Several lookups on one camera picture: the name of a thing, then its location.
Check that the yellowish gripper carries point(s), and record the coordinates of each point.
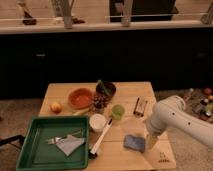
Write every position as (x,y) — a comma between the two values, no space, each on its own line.
(151,140)

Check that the blue sponge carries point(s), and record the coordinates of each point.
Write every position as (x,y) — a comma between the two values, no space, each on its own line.
(134,143)

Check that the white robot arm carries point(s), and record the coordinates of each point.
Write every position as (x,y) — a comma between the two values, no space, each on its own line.
(171,112)

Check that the small brown box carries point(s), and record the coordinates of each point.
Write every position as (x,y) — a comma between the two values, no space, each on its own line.
(140,107)

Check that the green cup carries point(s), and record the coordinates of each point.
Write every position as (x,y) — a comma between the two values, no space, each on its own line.
(117,112)

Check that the white cup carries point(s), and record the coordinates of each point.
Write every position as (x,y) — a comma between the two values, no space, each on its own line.
(97,122)

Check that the bottles on floor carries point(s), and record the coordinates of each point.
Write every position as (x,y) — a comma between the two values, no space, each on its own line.
(201,107)

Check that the bunch of dark grapes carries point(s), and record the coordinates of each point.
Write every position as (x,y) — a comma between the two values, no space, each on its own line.
(100,101)

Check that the dark bowl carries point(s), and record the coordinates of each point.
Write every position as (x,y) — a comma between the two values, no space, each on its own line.
(110,87)

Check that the yellow banana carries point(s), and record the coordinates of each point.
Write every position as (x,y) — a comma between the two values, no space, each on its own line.
(82,111)

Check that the green vegetable in bowl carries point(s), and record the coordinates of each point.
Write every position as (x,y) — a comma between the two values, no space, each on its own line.
(101,84)

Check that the orange bowl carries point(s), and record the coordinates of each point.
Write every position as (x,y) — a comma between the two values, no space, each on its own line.
(80,98)

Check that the grey folded cloth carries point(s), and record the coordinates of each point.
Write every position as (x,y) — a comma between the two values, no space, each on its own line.
(69,144)

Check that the metal fork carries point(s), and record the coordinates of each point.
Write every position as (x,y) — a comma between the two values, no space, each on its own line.
(54,140)

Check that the red yellow apple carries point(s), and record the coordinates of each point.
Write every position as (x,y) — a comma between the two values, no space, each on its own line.
(56,107)

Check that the green plastic tray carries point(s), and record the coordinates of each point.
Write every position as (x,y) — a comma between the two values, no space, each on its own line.
(40,152)

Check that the white handled brush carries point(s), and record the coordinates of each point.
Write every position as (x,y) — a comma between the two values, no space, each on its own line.
(94,149)

